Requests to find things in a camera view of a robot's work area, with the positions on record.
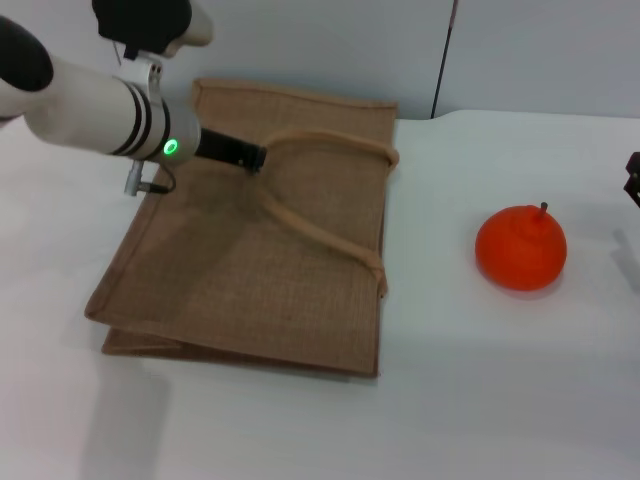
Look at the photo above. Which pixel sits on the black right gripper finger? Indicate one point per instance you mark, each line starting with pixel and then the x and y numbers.
pixel 635 185

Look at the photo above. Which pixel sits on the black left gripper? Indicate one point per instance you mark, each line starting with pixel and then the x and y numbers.
pixel 222 149

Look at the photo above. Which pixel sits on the brown jute handbag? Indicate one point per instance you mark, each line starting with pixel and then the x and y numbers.
pixel 260 285

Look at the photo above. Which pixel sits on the orange fruit with stem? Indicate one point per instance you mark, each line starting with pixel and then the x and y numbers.
pixel 520 255

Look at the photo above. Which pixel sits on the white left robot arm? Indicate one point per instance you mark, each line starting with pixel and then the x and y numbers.
pixel 85 110

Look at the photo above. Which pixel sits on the black left wrist camera housing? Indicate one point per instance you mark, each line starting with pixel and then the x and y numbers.
pixel 140 20

